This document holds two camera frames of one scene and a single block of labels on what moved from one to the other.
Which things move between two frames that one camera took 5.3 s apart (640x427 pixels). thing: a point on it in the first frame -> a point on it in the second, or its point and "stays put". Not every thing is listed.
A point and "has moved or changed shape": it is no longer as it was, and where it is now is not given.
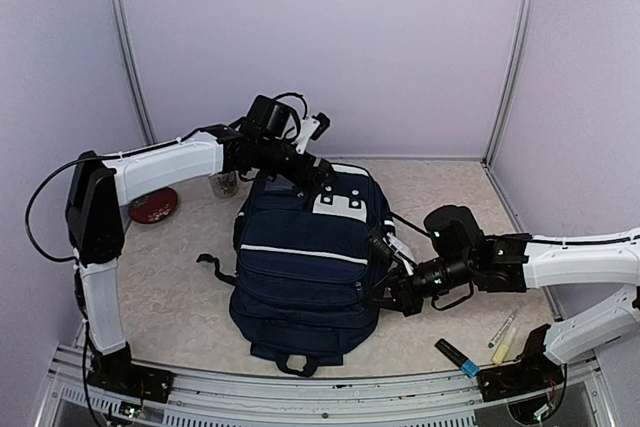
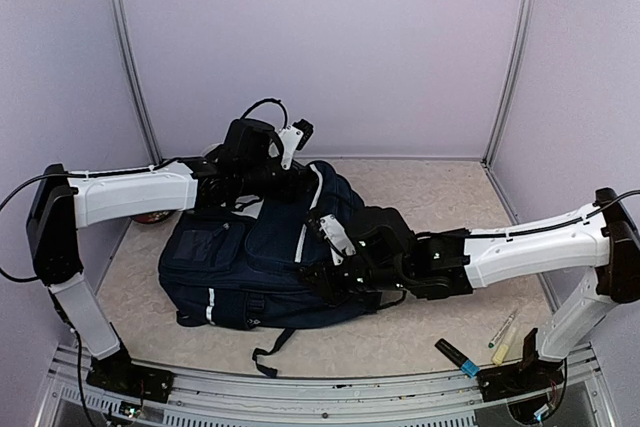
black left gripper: (315, 183) -> (300, 174)
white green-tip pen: (502, 330) stays put
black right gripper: (405, 299) -> (329, 291)
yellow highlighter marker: (503, 348) stays put
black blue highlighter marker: (469, 368) stays put
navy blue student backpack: (301, 258) has moved or changed shape
